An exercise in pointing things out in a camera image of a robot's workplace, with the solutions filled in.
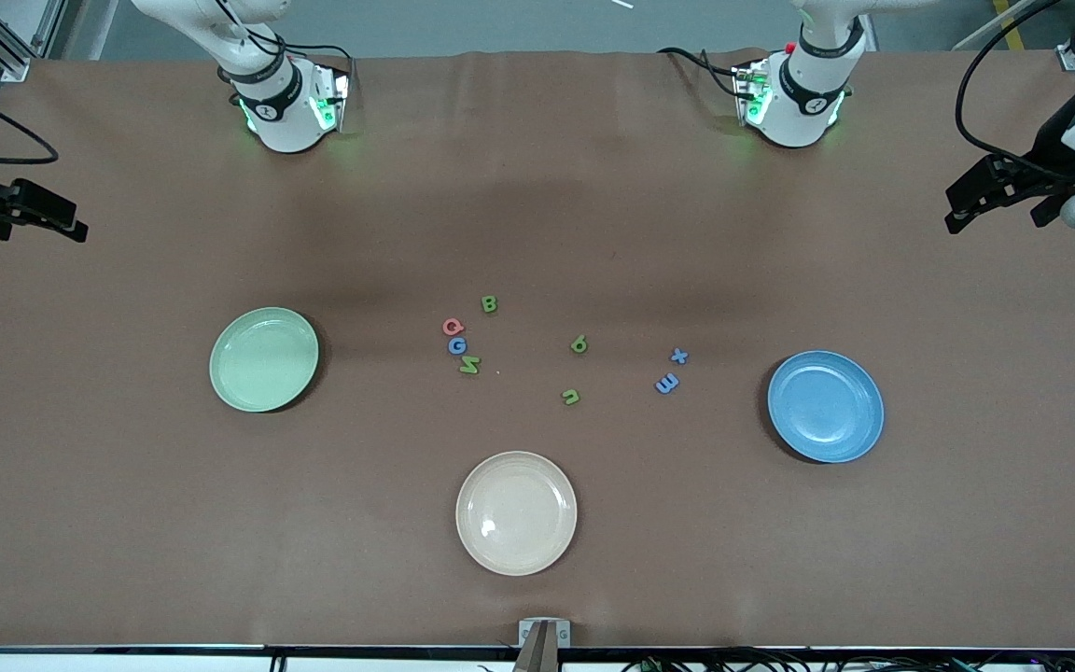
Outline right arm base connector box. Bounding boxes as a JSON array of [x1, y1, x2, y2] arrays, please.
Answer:
[[309, 63, 353, 133]]

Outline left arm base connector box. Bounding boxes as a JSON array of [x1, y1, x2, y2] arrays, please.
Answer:
[[733, 60, 774, 128]]

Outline green plate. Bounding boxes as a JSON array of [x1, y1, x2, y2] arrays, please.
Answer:
[[209, 307, 321, 413]]

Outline blue plate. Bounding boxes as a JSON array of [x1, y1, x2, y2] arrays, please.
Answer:
[[767, 350, 885, 464]]

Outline brown table cloth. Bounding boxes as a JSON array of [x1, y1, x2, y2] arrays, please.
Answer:
[[0, 49, 1075, 651]]

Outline beige plate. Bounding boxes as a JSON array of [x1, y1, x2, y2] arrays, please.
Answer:
[[455, 451, 579, 577]]

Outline black left base cable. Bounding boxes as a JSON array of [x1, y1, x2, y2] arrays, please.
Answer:
[[657, 46, 746, 96]]

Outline black base cable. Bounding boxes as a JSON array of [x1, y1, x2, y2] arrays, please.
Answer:
[[248, 26, 357, 64], [657, 46, 746, 96]]

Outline black right base cable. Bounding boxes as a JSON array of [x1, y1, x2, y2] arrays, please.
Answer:
[[248, 26, 357, 64]]

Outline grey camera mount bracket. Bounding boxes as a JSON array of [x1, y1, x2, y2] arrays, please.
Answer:
[[517, 618, 572, 672]]

